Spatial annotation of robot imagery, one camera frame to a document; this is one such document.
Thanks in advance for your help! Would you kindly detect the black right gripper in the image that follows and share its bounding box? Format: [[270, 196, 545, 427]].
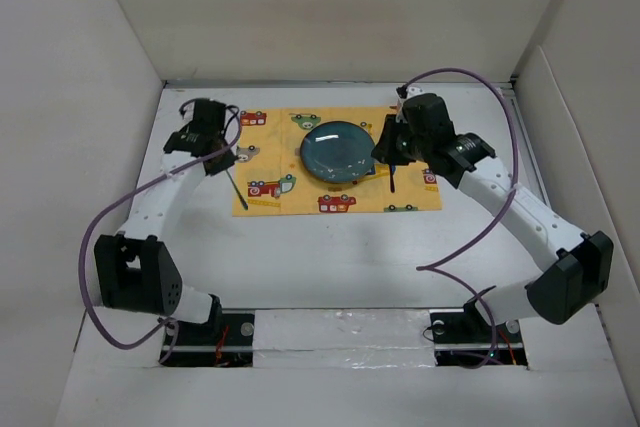
[[370, 114, 430, 166]]

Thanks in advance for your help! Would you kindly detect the iridescent purple spoon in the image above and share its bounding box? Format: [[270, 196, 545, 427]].
[[388, 164, 396, 193]]

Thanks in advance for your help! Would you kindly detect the iridescent fork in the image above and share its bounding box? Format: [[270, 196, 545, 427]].
[[225, 169, 249, 211]]

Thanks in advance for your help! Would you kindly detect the yellow vehicle-print cloth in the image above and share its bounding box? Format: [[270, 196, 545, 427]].
[[233, 106, 442, 217]]

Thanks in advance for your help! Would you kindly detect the dark teal patterned plate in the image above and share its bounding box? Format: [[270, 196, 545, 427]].
[[299, 121, 375, 184]]

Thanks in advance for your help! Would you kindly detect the pink paper cup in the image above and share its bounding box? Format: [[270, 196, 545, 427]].
[[391, 103, 403, 122]]

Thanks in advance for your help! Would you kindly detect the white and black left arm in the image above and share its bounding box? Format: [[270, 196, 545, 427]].
[[94, 98, 240, 344]]

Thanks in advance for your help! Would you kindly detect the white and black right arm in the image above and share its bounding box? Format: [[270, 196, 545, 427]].
[[372, 87, 614, 341]]

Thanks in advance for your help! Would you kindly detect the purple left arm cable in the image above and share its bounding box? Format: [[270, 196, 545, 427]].
[[78, 99, 242, 366]]

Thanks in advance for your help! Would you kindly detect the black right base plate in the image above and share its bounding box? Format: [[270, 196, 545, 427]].
[[422, 308, 528, 368]]

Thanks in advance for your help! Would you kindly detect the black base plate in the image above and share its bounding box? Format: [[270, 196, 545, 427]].
[[422, 308, 528, 368], [159, 310, 255, 368]]

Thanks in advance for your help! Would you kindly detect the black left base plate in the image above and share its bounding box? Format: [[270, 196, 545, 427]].
[[159, 310, 255, 368]]

